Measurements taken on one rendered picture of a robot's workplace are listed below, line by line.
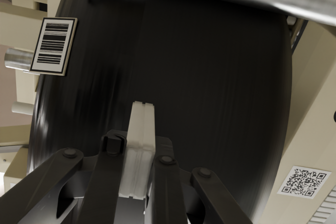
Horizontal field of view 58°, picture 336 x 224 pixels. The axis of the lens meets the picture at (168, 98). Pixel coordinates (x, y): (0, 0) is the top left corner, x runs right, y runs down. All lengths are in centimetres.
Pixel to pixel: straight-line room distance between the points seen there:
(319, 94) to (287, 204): 25
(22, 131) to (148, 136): 104
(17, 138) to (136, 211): 87
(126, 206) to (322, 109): 34
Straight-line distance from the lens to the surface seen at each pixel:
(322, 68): 52
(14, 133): 120
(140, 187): 16
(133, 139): 16
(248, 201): 35
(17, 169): 109
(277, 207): 67
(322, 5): 36
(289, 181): 62
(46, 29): 34
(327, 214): 75
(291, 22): 90
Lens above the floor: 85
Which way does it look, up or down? 31 degrees up
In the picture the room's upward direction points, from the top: 165 degrees counter-clockwise
